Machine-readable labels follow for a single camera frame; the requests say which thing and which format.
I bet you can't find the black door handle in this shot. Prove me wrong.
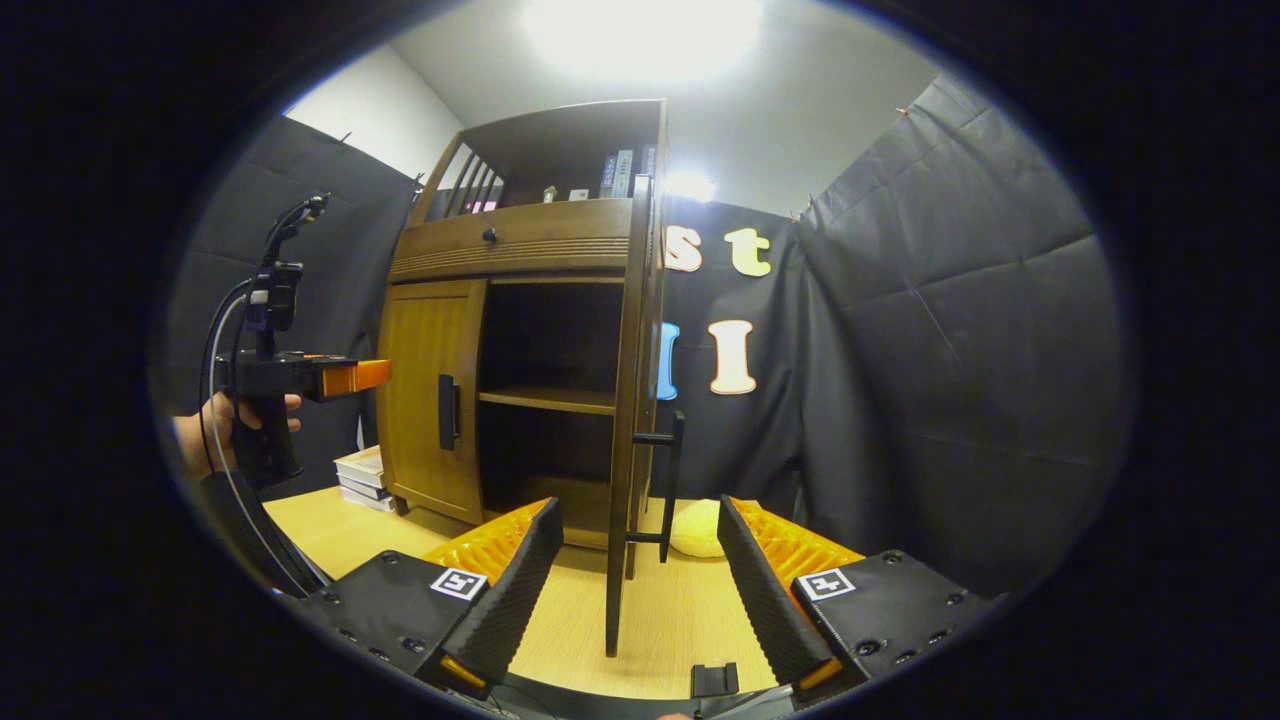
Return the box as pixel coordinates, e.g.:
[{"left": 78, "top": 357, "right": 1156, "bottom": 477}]
[
  {"left": 437, "top": 374, "right": 463, "bottom": 451},
  {"left": 627, "top": 410, "right": 687, "bottom": 564}
]

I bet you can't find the wooden double-door shoe cabinet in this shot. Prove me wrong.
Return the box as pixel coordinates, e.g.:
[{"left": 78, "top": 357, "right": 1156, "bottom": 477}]
[{"left": 375, "top": 98, "right": 669, "bottom": 553}]

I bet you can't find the hand-held gripper cable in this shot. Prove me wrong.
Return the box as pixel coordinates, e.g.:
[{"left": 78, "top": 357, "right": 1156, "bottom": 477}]
[{"left": 198, "top": 280, "right": 321, "bottom": 596}]

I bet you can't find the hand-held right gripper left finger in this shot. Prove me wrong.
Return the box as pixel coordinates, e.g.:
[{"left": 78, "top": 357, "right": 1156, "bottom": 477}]
[{"left": 300, "top": 497, "right": 564, "bottom": 701}]

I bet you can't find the pale yellow round plush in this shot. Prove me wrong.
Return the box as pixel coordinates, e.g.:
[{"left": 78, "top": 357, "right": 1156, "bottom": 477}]
[{"left": 668, "top": 499, "right": 723, "bottom": 558}]

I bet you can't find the black backdrop cloth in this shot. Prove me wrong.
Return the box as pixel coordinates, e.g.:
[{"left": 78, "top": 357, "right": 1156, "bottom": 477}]
[{"left": 165, "top": 75, "right": 1136, "bottom": 596}]

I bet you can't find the wooden inner cabinet shelf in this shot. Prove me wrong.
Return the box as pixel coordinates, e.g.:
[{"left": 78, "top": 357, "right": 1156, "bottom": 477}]
[{"left": 478, "top": 387, "right": 617, "bottom": 417}]

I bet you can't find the wooden shoe cabinet door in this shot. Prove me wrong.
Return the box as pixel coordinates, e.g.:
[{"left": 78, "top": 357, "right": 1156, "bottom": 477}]
[
  {"left": 378, "top": 280, "right": 488, "bottom": 526},
  {"left": 604, "top": 172, "right": 669, "bottom": 659}
]

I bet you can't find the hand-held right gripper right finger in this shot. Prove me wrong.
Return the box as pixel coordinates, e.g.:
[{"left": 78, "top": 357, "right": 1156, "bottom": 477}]
[{"left": 717, "top": 495, "right": 1006, "bottom": 701}]

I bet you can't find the large ceiling light panel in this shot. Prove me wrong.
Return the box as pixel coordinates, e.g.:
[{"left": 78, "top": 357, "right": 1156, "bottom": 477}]
[{"left": 520, "top": 0, "right": 763, "bottom": 83}]

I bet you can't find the wooden cabinet drawer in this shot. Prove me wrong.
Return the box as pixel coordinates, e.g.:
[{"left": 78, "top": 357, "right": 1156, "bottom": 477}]
[{"left": 392, "top": 205, "right": 633, "bottom": 271}]

